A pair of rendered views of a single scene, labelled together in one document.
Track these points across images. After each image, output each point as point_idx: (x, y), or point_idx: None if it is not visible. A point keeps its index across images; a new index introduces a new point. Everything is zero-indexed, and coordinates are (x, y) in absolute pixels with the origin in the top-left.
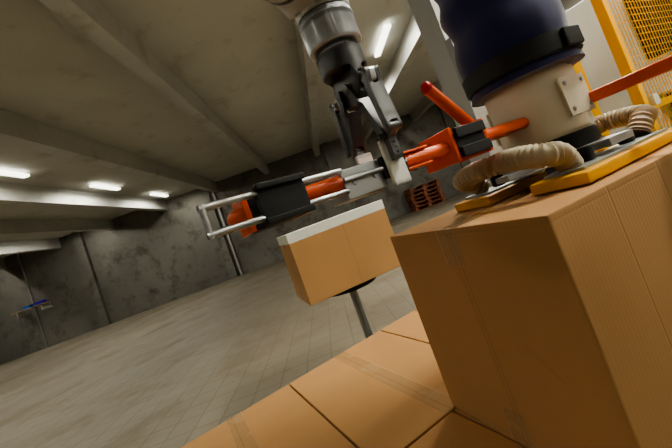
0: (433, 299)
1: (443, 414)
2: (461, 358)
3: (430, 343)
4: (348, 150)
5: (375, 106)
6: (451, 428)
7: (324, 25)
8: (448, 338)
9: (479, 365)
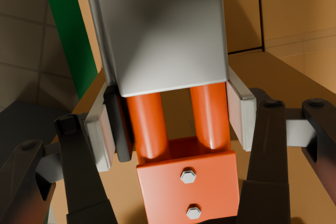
0: (269, 90)
1: (265, 38)
2: (238, 71)
3: (289, 67)
4: (307, 114)
5: (6, 191)
6: (244, 32)
7: None
8: (253, 75)
9: None
